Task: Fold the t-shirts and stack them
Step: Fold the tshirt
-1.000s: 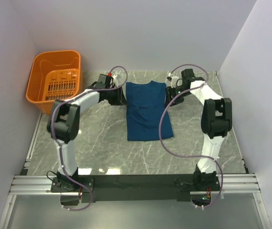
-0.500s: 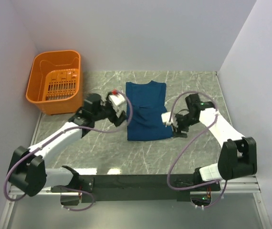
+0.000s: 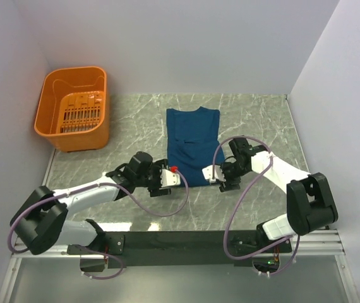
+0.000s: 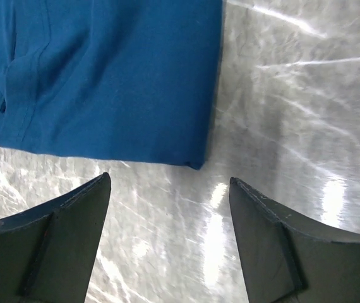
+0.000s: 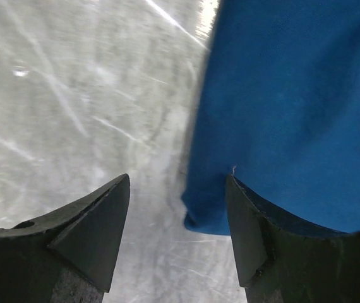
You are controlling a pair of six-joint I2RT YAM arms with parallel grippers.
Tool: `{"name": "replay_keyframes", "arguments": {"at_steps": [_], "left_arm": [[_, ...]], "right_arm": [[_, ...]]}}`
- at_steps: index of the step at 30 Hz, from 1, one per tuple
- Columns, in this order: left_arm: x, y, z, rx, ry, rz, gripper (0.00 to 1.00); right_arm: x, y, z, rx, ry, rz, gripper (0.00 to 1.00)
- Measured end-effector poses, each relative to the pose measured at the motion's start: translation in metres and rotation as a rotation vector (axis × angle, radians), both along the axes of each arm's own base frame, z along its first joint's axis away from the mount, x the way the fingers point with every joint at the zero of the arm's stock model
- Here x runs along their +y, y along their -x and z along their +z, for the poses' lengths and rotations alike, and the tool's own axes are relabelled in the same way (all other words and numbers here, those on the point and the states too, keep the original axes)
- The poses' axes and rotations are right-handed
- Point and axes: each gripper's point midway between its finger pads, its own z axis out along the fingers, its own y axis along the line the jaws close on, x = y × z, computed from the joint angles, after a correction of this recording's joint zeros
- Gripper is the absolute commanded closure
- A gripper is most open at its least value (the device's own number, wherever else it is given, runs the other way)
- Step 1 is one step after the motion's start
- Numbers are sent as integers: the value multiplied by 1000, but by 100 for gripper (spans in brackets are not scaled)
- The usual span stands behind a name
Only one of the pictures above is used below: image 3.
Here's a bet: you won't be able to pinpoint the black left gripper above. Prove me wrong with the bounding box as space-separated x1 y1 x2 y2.
136 159 172 196

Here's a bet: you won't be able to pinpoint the blue Mickey Mouse t-shirt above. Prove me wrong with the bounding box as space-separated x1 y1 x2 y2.
166 107 225 187

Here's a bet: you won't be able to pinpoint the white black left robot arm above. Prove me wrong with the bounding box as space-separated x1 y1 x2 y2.
10 151 181 255

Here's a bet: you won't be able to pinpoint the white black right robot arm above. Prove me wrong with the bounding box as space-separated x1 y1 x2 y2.
208 136 339 252

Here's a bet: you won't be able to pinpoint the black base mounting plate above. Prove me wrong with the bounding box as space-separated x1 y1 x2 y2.
66 230 294 271

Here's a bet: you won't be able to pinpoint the orange plastic basket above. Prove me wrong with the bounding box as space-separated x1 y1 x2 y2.
34 66 110 152

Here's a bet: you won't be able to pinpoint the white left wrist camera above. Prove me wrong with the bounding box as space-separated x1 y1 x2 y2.
160 167 181 187

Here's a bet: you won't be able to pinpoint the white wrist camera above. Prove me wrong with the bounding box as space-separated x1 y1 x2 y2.
160 167 181 187
202 165 225 184

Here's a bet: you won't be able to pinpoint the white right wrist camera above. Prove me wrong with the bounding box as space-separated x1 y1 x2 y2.
202 165 225 184

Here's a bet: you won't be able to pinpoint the aluminium frame rails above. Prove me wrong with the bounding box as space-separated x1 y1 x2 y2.
0 148 357 303

